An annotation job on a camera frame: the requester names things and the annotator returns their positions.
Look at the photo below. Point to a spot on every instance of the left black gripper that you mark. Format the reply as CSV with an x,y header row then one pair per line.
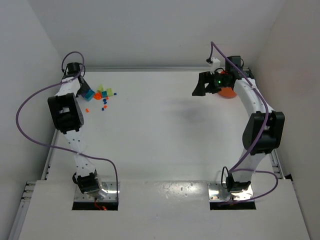
x,y
83,88

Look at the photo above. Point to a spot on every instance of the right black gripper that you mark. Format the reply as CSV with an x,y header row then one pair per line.
x,y
207,81

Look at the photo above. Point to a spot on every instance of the teal lego brick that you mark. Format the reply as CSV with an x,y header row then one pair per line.
x,y
89,95

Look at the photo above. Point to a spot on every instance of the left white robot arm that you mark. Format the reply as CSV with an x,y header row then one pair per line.
x,y
68,119

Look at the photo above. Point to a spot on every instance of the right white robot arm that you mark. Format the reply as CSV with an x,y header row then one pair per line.
x,y
263,131

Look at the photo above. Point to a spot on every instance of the yellow-green lego brick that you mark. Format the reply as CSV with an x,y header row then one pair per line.
x,y
100,88
109,92

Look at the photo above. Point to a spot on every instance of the orange lego piece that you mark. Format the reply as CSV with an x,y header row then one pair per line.
x,y
98,96

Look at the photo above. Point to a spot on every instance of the orange round divided container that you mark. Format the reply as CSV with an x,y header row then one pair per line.
x,y
227,92

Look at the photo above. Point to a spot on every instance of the white front cover board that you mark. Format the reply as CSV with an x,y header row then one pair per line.
x,y
161,211

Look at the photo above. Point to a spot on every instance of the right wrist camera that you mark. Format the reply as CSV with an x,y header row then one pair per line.
x,y
213,63

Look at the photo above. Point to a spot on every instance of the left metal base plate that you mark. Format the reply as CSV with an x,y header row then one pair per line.
x,y
107,193

